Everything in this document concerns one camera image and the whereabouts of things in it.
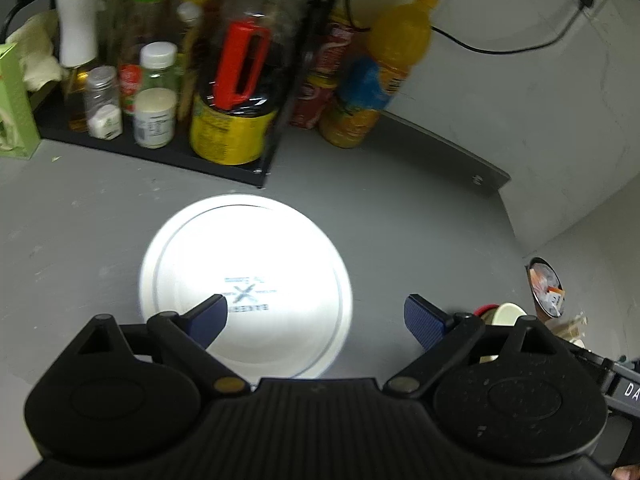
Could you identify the trash bin with wrappers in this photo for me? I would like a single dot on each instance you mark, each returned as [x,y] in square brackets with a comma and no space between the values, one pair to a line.
[545,290]

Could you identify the pale crumpled cloth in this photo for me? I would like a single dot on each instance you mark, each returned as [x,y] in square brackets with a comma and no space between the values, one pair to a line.
[37,55]

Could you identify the plastic bag of packets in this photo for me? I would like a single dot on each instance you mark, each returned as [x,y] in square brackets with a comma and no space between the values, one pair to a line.
[546,287]

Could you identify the red snack can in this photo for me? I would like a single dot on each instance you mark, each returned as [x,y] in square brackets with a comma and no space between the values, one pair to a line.
[322,80]

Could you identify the green-label sauce bottle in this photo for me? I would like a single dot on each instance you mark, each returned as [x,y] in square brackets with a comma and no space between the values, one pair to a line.
[142,35]

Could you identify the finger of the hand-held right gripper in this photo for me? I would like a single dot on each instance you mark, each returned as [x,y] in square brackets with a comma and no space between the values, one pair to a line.
[587,357]

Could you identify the yellow-label condiment bottle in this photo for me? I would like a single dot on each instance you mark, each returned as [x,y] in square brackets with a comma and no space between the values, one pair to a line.
[192,45]

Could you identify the green carton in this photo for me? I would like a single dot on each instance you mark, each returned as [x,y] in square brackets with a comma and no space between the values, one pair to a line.
[15,102]

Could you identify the white plate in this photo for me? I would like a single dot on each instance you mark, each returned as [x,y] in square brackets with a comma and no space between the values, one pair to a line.
[250,270]

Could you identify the large dark sauce bottle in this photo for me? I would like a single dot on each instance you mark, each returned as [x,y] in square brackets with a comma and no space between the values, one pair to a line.
[235,90]

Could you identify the orange juice bottle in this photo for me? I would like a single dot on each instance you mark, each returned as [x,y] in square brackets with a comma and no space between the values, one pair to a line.
[380,75]

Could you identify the white-lid glass jar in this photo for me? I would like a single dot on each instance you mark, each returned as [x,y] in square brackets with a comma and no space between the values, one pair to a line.
[155,97]

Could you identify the black condiment rack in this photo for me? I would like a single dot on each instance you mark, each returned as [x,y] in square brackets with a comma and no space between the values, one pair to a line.
[150,152]

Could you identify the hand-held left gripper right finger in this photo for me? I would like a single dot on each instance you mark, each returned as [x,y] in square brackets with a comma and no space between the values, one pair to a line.
[425,322]

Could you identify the red round object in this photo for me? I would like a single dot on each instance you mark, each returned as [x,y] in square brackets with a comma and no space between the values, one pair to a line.
[482,310]

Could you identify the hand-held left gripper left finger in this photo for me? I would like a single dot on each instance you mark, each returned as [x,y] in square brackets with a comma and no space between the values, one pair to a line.
[210,317]

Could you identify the small clear spice shaker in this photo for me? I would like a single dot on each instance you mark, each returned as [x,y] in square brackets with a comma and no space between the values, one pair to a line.
[102,105]

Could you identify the white-cap oil bottle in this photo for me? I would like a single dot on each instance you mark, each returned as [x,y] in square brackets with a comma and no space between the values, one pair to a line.
[76,45]

